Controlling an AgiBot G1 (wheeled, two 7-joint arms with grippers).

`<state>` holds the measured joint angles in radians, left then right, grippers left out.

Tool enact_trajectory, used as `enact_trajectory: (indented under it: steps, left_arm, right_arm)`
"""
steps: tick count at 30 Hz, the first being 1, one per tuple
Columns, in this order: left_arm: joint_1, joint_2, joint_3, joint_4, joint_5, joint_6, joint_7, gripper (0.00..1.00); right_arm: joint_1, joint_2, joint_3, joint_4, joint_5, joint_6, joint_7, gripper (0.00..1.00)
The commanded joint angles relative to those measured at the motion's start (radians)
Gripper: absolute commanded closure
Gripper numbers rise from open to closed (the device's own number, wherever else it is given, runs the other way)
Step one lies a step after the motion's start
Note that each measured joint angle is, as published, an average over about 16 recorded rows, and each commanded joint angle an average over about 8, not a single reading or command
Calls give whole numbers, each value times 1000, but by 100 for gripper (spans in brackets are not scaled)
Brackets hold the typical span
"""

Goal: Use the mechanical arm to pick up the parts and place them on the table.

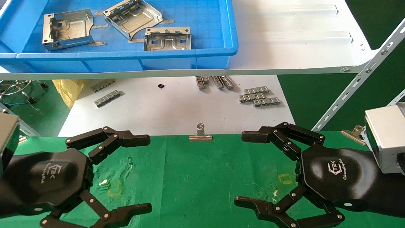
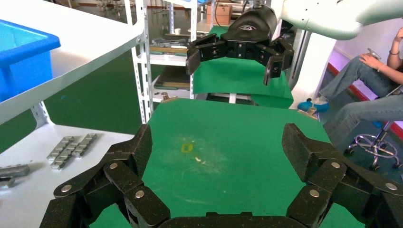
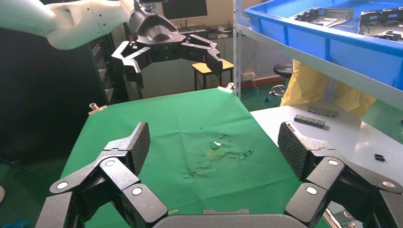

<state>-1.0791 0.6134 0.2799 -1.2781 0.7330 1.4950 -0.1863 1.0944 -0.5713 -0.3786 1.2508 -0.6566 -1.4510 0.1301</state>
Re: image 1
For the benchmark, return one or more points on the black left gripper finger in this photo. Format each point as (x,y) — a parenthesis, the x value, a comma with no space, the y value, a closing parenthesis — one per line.
(129,139)
(129,212)

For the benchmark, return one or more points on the blue plastic bin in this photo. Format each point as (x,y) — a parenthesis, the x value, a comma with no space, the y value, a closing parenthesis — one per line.
(205,31)

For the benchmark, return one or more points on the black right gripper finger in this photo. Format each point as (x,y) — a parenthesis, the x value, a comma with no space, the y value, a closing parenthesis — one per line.
(262,209)
(259,135)

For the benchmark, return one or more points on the white flat board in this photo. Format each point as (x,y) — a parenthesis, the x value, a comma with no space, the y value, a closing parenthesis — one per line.
(174,110)

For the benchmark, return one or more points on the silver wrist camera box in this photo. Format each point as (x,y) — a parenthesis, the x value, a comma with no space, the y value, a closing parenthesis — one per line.
(8,139)
(389,136)

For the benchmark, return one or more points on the yellow cloth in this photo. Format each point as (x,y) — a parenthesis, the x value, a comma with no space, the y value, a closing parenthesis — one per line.
(68,90)

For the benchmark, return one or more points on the white slotted shelf upright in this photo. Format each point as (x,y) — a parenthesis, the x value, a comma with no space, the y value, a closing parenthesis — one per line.
(364,74)
(30,129)

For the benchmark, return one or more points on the white ribbed shelf board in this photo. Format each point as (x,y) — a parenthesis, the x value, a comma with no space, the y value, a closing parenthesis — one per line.
(284,47)

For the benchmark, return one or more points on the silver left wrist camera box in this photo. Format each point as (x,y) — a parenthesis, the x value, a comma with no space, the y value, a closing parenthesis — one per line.
(8,139)

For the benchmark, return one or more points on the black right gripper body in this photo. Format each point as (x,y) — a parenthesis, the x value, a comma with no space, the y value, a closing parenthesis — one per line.
(335,171)

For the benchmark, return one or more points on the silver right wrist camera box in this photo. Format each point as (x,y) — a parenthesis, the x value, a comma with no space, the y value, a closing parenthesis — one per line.
(389,136)

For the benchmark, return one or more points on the small grey metal strip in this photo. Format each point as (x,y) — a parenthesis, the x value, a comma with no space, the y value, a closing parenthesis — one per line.
(227,82)
(107,98)
(200,83)
(256,90)
(251,97)
(217,81)
(102,85)
(267,102)
(206,79)

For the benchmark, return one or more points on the green table cloth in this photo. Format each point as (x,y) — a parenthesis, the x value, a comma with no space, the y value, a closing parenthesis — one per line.
(196,183)

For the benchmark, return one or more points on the white background shelf rack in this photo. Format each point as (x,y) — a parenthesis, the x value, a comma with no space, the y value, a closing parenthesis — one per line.
(397,97)

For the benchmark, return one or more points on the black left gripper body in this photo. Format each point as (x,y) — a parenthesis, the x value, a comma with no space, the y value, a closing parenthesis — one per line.
(47,180)

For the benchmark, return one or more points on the galvanized sheet metal bracket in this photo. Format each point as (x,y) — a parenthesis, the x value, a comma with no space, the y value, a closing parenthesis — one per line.
(72,28)
(136,19)
(167,42)

